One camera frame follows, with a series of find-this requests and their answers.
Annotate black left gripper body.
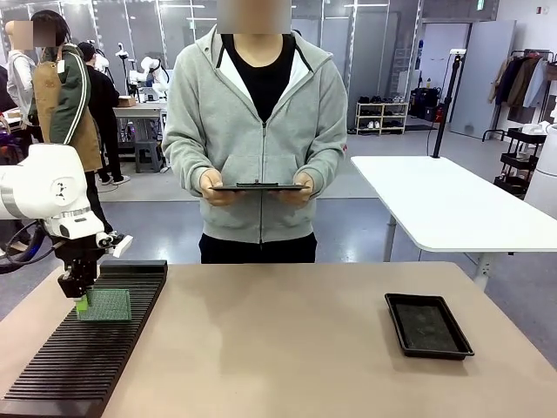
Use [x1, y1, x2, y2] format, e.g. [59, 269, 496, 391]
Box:
[54, 237, 106, 282]

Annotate green PCB board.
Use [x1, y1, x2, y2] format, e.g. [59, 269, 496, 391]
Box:
[77, 287, 133, 322]

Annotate person's left forearm grey sleeve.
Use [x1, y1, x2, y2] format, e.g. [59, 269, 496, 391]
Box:
[303, 125, 348, 200]

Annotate person's right forearm grey sleeve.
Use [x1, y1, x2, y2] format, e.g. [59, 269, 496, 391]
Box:
[161, 125, 211, 198]

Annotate black slotted PCB rack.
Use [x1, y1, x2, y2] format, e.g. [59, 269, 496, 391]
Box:
[0, 260, 169, 418]

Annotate person's right hand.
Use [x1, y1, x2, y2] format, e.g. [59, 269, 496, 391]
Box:
[200, 168, 237, 206]

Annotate person's left hand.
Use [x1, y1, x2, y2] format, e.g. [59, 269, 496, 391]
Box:
[275, 171, 315, 205]

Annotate grey plastic stool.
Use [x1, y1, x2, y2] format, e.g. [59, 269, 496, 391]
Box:
[133, 138, 165, 174]

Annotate person in black clothes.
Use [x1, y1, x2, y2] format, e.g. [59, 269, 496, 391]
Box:
[77, 41, 131, 186]

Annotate grey background workbench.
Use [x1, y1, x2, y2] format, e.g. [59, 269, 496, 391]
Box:
[111, 102, 170, 165]

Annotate person with brown apron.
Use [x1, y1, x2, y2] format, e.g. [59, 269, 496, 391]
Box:
[26, 10, 115, 234]

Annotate person in grey hoodie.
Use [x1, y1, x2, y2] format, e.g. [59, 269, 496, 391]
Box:
[161, 30, 348, 265]

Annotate wooden shoe rack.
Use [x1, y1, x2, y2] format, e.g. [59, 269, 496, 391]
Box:
[355, 101, 410, 136]

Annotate black plastic tray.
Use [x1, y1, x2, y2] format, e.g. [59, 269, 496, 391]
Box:
[384, 292, 476, 361]

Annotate white table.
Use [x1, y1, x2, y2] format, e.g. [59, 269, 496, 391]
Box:
[350, 154, 557, 292]

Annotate black bags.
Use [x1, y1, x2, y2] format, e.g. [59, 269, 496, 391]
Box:
[408, 85, 446, 123]

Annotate black utility cart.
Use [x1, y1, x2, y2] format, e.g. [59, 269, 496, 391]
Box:
[493, 126, 547, 200]

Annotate coat rack with jackets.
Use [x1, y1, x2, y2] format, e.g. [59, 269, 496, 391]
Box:
[481, 49, 557, 143]

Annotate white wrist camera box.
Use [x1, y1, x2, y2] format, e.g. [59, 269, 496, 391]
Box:
[96, 233, 134, 259]

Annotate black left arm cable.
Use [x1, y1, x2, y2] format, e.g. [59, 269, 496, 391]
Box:
[0, 219, 60, 274]

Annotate black camera pole stand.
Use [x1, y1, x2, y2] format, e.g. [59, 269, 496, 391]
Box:
[429, 48, 466, 159]

